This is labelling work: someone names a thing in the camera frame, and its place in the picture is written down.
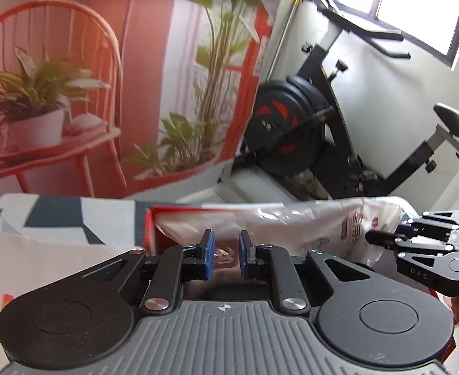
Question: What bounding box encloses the wall poster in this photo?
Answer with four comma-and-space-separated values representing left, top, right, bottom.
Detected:
0, 0, 289, 204

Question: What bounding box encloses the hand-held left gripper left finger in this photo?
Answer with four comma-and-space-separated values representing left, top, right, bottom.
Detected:
70, 229, 216, 314

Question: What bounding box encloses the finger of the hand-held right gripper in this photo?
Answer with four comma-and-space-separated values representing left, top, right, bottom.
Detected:
399, 211, 459, 240
365, 230, 449, 287

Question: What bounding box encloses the clear printed plastic bag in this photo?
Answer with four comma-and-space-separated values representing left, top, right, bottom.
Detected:
153, 197, 404, 271

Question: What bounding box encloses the window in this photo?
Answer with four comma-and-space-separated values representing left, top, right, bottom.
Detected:
311, 0, 459, 68

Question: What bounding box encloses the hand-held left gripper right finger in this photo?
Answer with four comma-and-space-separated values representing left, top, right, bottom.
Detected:
238, 230, 375, 314

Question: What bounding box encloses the red cardboard box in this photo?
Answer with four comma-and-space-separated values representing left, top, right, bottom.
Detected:
144, 202, 293, 257

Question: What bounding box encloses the black exercise bike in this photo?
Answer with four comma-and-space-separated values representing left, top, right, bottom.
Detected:
235, 0, 459, 201

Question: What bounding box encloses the patterned white blanket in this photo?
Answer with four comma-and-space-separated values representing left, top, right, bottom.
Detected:
0, 193, 459, 375

